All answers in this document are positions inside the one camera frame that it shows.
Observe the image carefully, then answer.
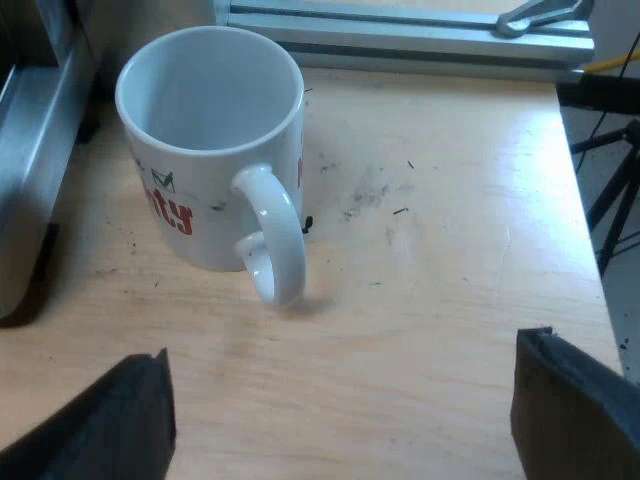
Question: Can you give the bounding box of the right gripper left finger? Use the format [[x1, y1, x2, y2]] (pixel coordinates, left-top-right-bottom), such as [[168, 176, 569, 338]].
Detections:
[[0, 348, 177, 480]]

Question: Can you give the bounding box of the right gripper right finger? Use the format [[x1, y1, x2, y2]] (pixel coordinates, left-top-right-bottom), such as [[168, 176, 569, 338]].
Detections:
[[510, 327, 640, 480]]

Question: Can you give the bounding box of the steel espresso machine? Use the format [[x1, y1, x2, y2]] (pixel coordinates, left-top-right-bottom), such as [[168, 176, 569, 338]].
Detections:
[[0, 0, 114, 329]]

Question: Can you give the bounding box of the white mug with red and black print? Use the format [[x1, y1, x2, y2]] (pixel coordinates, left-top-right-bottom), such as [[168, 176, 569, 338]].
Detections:
[[115, 25, 308, 308]]

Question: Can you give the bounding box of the black tripod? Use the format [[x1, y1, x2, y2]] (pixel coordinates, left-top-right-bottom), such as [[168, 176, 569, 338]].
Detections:
[[557, 69, 640, 276]]

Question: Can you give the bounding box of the yellow cable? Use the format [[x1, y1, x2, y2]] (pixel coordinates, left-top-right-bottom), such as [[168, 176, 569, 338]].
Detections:
[[585, 49, 640, 74]]

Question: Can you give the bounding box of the aluminium rail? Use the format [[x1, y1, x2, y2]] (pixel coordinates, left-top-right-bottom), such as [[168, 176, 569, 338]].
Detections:
[[214, 0, 596, 81]]

